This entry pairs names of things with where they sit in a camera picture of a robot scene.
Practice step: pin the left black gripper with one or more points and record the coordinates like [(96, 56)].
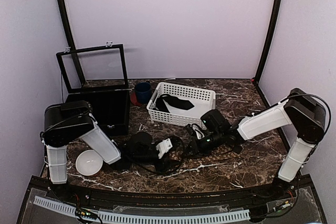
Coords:
[(164, 167)]

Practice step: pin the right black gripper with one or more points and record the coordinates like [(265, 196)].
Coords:
[(197, 150)]

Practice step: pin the brown floral patterned tie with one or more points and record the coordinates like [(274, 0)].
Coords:
[(198, 156)]

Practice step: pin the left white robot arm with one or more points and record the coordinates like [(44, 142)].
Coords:
[(65, 123)]

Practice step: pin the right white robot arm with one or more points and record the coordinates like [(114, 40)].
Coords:
[(308, 116)]

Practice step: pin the black tie in basket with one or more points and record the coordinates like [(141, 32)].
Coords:
[(172, 101)]

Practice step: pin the white bowl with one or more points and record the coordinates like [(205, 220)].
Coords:
[(88, 163)]

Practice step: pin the white perforated plastic basket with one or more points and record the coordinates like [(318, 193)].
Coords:
[(204, 100)]

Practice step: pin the red round coaster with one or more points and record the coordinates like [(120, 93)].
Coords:
[(134, 100)]

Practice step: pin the dark blue mug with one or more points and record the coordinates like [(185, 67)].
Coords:
[(143, 92)]

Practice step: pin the black glass-lid display box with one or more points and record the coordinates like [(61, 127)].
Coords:
[(98, 75)]

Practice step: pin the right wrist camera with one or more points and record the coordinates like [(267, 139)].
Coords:
[(195, 130)]

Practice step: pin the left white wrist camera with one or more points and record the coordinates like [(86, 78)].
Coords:
[(163, 147)]

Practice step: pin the white slotted cable duct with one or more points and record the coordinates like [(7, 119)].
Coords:
[(138, 215)]

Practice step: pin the black curved front rail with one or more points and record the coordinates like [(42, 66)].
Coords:
[(190, 187)]

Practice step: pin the right black frame post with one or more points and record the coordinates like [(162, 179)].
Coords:
[(268, 41)]

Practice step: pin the black frame post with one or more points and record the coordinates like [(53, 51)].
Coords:
[(70, 39), (268, 41)]

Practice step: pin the left black frame post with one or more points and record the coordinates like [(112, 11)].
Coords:
[(70, 39)]

